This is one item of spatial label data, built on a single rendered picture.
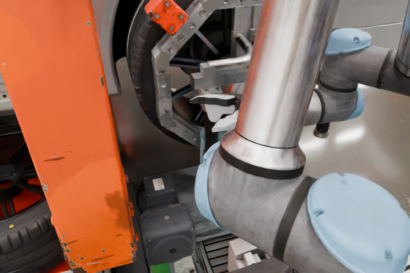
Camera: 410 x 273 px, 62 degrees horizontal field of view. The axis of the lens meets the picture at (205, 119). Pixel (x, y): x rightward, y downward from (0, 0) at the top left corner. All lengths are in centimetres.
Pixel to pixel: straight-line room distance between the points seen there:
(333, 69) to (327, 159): 153
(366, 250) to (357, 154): 193
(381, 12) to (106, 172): 123
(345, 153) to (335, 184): 186
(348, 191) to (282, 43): 19
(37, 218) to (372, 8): 142
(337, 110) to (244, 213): 37
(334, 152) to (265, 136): 187
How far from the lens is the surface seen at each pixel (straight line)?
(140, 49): 105
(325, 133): 104
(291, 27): 39
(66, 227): 86
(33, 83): 65
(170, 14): 94
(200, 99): 70
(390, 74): 69
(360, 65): 69
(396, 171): 229
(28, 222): 121
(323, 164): 216
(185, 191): 157
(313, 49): 40
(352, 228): 40
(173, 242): 122
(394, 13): 163
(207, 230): 152
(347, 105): 75
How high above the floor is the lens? 134
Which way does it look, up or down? 33 degrees down
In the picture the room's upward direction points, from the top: straight up
